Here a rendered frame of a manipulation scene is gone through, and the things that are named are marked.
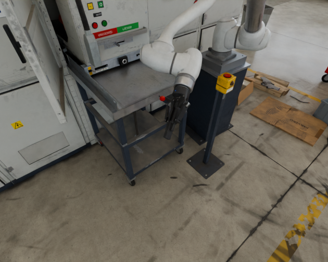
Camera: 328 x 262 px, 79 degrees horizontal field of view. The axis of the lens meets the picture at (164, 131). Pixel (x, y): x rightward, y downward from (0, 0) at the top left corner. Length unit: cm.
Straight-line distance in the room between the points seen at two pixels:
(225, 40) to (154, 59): 82
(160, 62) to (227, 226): 125
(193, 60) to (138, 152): 103
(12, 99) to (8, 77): 15
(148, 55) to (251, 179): 140
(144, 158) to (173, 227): 58
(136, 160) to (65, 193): 64
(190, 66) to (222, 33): 75
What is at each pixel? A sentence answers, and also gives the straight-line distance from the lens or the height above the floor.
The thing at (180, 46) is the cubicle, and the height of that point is 71.
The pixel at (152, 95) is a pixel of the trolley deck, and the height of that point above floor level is 85.
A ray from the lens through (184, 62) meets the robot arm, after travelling 93.
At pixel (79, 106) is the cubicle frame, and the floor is 48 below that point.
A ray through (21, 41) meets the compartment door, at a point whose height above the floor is 124.
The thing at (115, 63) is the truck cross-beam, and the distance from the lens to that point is 146.
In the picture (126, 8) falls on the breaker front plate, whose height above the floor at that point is 119.
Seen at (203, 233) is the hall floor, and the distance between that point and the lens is 162.
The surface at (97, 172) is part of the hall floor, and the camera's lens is 191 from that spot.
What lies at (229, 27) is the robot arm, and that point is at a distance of 164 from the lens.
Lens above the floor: 152
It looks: 45 degrees down
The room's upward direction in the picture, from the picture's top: straight up
